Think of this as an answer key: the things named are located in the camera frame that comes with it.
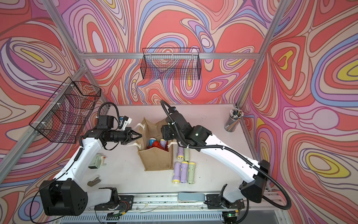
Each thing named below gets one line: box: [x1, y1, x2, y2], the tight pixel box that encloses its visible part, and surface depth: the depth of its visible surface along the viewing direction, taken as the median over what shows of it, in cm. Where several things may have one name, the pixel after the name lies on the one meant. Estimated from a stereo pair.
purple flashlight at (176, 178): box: [172, 161, 181, 184], surface depth 82 cm
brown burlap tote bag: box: [136, 117, 174, 172], surface depth 82 cm
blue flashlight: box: [148, 137, 157, 147], surface depth 95 cm
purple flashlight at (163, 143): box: [159, 138, 168, 149], surface depth 92 cm
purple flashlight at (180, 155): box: [177, 146, 185, 160], surface depth 90 cm
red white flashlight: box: [152, 140, 161, 148], surface depth 90 cm
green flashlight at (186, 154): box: [183, 147, 190, 162], surface depth 90 cm
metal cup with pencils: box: [224, 107, 244, 133], surface depth 95 cm
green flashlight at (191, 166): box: [187, 161, 196, 185], surface depth 83 cm
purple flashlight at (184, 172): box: [180, 161, 189, 184], surface depth 84 cm
